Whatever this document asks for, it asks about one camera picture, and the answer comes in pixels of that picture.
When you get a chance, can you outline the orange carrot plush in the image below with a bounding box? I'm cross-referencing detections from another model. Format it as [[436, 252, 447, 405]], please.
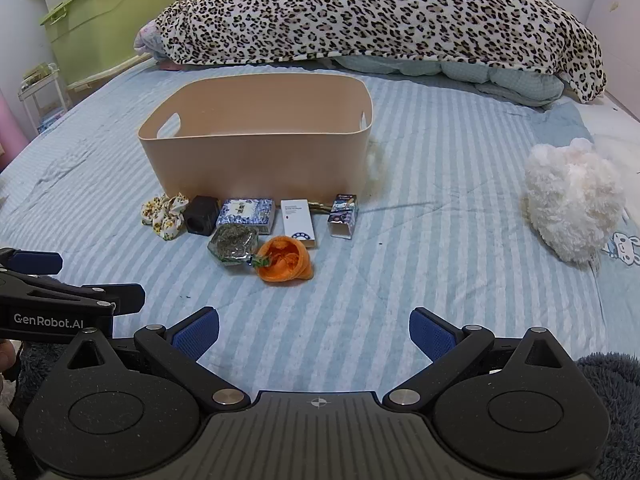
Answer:
[[252, 236, 315, 284]]

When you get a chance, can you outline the floral fabric scrunchie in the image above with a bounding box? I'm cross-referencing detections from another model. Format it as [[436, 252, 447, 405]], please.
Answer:
[[140, 192, 191, 241]]

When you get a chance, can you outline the small colourful open box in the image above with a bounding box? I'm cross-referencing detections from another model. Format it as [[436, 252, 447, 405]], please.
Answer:
[[327, 193, 360, 239]]

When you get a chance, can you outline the small black box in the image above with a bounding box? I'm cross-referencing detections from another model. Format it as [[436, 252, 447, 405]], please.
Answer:
[[183, 195, 221, 237]]

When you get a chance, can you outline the small white rack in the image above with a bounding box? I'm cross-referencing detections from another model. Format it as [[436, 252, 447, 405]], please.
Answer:
[[18, 62, 71, 136]]

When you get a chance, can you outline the beige plastic storage basket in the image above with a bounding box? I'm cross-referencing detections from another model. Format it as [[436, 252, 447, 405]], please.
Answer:
[[137, 72, 376, 206]]

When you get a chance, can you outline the green plastic storage bin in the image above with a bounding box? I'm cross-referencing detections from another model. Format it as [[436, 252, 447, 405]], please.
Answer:
[[39, 0, 181, 84]]

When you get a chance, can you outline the grey fluffy blanket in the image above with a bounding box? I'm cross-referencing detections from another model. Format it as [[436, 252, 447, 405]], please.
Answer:
[[574, 352, 640, 480]]

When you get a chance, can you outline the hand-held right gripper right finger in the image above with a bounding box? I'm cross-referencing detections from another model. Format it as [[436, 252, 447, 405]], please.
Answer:
[[383, 306, 577, 408]]

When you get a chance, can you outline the blue white patterned box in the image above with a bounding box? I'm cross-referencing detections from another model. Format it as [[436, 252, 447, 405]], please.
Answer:
[[216, 198, 276, 235]]

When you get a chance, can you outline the blue striped bed sheet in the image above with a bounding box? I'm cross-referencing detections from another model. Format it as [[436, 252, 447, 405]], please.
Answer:
[[0, 54, 640, 397]]

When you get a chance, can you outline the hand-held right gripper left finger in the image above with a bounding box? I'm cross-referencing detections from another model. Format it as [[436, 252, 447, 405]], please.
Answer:
[[64, 306, 251, 408]]

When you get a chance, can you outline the floral pillow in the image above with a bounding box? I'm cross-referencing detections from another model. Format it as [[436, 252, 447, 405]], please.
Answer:
[[133, 18, 166, 59]]

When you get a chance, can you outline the person's left hand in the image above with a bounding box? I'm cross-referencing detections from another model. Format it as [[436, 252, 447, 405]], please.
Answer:
[[0, 341, 21, 377]]

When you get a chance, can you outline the leopard print blanket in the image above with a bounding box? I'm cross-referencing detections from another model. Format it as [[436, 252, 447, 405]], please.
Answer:
[[152, 0, 607, 106]]

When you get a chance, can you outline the pink cloth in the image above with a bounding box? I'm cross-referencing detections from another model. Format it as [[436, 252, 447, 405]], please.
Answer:
[[0, 97, 31, 174]]

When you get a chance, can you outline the vacuum-packed green tea packet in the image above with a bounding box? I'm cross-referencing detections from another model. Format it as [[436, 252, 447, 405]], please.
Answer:
[[207, 224, 261, 267]]

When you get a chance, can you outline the white fluffy plush toy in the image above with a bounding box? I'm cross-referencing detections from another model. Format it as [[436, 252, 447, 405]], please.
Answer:
[[522, 137, 629, 266]]

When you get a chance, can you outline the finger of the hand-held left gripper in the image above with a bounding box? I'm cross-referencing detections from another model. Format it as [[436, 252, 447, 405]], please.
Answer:
[[31, 280, 146, 317], [0, 247, 64, 277]]

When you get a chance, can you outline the white rectangular box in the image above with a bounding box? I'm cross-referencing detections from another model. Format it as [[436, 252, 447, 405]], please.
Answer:
[[279, 199, 318, 250]]

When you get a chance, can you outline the light blue quilt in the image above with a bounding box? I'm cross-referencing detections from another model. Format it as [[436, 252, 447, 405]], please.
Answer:
[[327, 54, 567, 109]]

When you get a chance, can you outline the rabbit print sheet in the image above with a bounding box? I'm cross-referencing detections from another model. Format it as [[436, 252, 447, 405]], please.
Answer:
[[594, 104, 640, 282]]

